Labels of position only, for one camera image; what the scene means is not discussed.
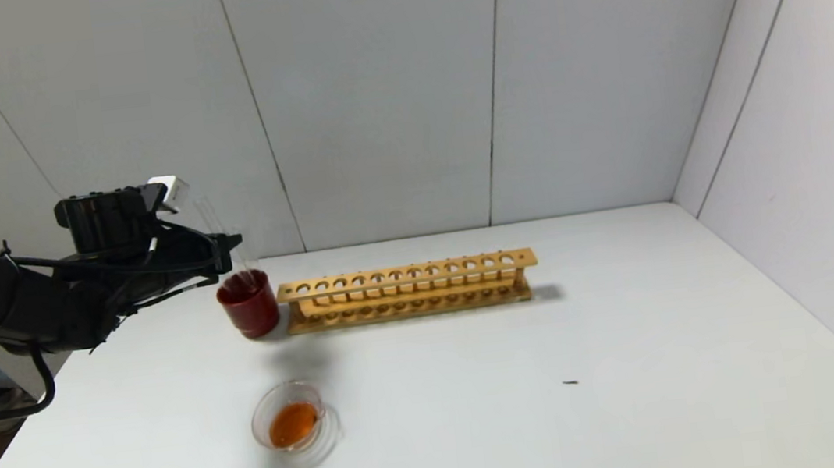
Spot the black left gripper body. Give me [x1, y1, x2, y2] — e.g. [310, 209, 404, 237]
[153, 213, 235, 290]

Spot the clear glass dish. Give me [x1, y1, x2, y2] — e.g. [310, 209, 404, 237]
[247, 375, 347, 468]

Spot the dark red cup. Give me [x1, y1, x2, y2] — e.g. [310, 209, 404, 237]
[215, 267, 284, 342]

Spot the red pigment glass test tube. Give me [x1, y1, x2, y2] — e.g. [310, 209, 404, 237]
[191, 192, 249, 285]

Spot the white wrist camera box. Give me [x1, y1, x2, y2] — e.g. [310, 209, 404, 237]
[147, 173, 193, 215]

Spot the wooden test tube rack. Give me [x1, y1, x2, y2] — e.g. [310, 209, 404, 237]
[275, 246, 543, 336]

